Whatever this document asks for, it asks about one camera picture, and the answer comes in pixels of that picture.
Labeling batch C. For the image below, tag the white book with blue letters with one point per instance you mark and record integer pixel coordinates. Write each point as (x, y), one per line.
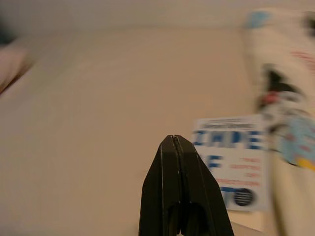
(236, 157)

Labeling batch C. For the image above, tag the grey-green padded headboard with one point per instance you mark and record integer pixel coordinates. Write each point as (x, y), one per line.
(6, 27)

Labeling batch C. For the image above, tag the pink pillow with orange dots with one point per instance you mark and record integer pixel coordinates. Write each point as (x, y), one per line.
(11, 66)

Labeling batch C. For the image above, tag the bed mattress with beige sheet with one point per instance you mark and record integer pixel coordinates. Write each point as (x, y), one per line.
(98, 110)

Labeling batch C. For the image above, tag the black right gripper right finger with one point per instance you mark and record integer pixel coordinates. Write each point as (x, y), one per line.
(204, 196)

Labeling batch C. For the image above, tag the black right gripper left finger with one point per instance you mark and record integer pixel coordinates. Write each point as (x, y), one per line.
(160, 191)

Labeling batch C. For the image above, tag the cream cartoon print comforter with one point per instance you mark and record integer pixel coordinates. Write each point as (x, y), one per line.
(290, 61)

